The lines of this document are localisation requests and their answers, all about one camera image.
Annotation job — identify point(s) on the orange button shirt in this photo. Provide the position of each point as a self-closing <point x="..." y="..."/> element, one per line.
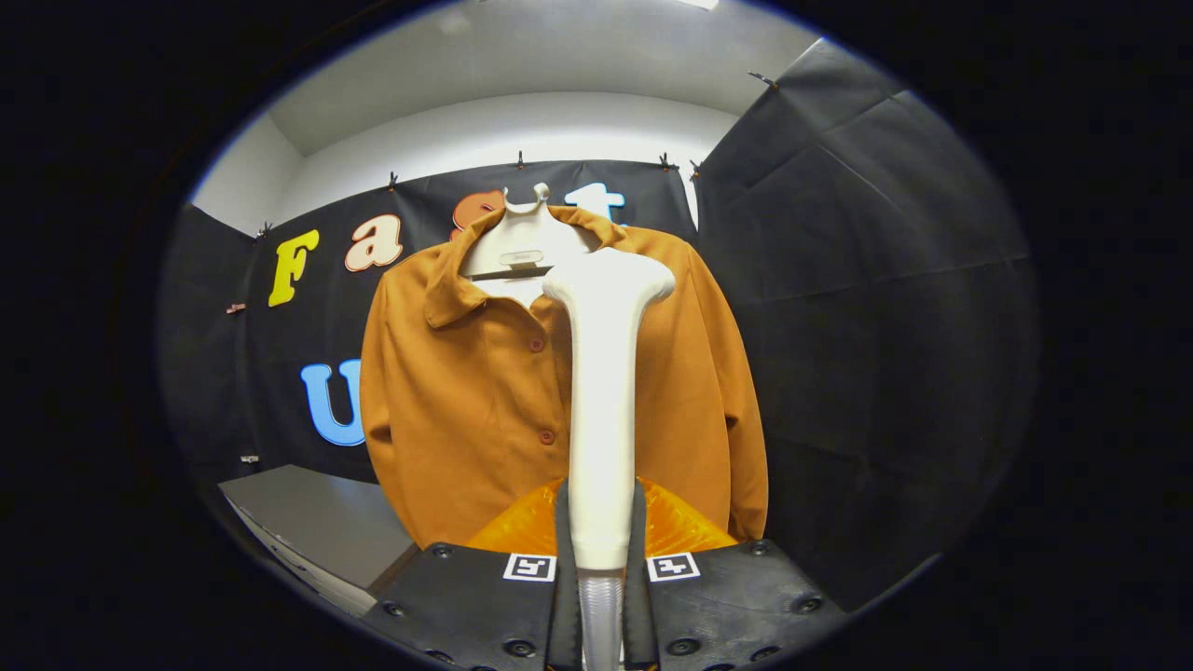
<point x="466" y="401"/>

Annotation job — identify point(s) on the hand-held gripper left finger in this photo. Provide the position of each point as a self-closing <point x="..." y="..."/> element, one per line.
<point x="466" y="596"/>

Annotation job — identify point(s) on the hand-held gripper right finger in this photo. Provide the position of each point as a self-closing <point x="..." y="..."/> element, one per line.
<point x="736" y="596"/>

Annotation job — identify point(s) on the white clothes hanger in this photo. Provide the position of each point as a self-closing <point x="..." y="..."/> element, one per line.
<point x="522" y="242"/>

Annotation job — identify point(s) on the grey cabinet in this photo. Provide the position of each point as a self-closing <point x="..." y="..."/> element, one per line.
<point x="317" y="522"/>

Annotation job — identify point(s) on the row of black clips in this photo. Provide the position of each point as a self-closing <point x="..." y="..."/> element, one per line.
<point x="520" y="160"/>

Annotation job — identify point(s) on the white garment steamer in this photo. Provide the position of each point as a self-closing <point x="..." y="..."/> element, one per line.
<point x="601" y="419"/>

